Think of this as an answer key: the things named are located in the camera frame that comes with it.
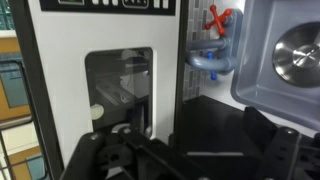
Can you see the silver metal pot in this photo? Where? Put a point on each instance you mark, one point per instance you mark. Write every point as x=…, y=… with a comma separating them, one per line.
x=296, y=56

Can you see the grey toy faucet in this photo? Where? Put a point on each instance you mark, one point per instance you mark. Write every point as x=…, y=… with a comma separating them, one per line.
x=225, y=48

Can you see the white microwave door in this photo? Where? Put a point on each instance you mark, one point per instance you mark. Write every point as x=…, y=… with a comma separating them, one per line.
x=108, y=63

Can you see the toy kitchen play set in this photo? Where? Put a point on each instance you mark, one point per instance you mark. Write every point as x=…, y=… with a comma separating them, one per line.
x=208, y=141

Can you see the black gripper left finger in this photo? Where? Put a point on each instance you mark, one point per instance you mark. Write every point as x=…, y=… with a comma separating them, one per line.
x=96, y=154

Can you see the red faucet knob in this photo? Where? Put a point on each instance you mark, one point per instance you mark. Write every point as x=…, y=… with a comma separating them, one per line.
x=218, y=20

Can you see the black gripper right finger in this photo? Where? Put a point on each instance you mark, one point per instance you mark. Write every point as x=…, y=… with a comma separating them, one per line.
x=286, y=153

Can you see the grey toy sink basin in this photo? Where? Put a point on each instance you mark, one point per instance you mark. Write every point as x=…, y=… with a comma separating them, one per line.
x=255, y=82

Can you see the blue faucet knob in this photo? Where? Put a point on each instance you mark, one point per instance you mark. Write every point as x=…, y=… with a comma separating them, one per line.
x=213, y=74

